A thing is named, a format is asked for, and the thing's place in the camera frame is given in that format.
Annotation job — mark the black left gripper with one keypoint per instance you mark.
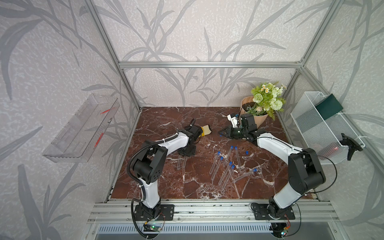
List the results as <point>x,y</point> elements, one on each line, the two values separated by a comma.
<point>193,153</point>

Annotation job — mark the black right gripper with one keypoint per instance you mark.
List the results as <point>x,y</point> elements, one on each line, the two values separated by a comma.
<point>228,133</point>

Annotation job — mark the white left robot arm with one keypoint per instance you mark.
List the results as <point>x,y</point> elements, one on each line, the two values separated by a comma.
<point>146,166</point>

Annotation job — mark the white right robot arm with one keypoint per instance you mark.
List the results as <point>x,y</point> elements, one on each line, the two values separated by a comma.
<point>305,171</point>

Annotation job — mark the beige flower pot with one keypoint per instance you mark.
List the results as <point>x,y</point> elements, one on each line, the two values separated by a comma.
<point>248,106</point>

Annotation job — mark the green white artificial flowers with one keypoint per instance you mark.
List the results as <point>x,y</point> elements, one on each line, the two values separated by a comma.
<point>269,97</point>

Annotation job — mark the dark green card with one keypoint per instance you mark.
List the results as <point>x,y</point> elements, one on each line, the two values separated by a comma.
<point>329,107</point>

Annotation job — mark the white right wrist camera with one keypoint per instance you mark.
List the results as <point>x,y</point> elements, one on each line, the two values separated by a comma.
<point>234,119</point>

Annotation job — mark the white wire mesh basket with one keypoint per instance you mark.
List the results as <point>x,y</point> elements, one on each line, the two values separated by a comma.
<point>321,135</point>

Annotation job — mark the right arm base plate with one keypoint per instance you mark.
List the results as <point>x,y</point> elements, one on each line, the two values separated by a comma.
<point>271,212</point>

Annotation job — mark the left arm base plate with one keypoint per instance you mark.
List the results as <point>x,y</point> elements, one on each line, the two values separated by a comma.
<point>162,211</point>

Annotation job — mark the aluminium front rail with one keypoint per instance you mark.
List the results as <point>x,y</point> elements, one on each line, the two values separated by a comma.
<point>212,211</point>

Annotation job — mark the clear acrylic wall shelf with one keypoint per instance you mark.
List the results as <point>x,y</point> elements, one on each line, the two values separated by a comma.
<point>79,138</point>

